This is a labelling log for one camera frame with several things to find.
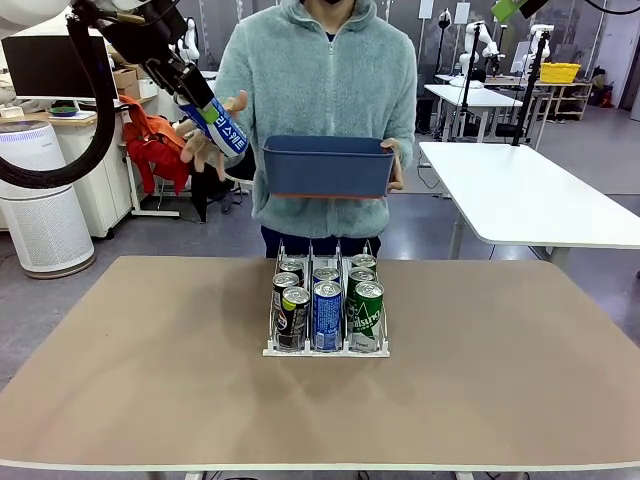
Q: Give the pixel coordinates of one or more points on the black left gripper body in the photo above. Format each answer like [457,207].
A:
[145,37]

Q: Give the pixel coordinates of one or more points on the black green-tipped left gripper finger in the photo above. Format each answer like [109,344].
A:
[165,77]
[197,90]

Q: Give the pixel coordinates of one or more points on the blue drink can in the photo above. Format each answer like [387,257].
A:
[231,137]
[326,274]
[327,315]

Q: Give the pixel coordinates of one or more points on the blue plastic bin orange base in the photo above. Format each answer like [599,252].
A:
[325,167]

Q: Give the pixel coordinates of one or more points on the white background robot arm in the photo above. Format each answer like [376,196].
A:
[191,42]
[482,47]
[540,45]

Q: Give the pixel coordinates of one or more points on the person's left forearm teal sleeve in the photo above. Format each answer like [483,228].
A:
[406,145]

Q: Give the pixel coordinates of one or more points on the clear plastic can dispenser rack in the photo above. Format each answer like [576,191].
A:
[325,353]

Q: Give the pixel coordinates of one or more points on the person's right hand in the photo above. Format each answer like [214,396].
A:
[200,149]

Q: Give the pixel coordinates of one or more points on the person's left hand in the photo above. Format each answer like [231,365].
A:
[398,170]

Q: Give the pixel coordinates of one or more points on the white storage box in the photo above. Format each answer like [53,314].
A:
[149,89]

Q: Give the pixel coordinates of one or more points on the brown cardboard box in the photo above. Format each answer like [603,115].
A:
[125,76]

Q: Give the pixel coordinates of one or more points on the white paper sign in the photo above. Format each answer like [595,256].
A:
[426,9]
[462,12]

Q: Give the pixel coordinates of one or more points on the orange jacket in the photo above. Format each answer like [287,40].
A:
[155,145]

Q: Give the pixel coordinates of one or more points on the black tripod stand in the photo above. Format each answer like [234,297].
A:
[527,100]
[470,80]

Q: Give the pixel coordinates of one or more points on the yellow plastic basket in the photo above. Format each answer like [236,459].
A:
[560,72]

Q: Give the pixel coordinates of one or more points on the black computer monitor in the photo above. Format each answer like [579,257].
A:
[45,70]

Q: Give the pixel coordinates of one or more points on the wooden shelf table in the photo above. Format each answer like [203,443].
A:
[570,95]

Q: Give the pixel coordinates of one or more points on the black jacket white trim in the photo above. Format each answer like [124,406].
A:
[215,195]

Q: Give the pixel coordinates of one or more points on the green bowl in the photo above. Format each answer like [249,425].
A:
[62,110]

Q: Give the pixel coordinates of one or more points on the person in teal fleece jacket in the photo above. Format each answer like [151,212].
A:
[320,90]

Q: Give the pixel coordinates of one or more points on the red fire extinguisher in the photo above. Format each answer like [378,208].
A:
[605,96]

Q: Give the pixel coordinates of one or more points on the white office desk cabinet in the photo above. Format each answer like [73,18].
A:
[85,200]

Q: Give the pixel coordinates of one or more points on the white side table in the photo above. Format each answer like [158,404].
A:
[525,190]

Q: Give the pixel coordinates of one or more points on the white cylindrical air purifier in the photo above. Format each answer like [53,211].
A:
[45,230]

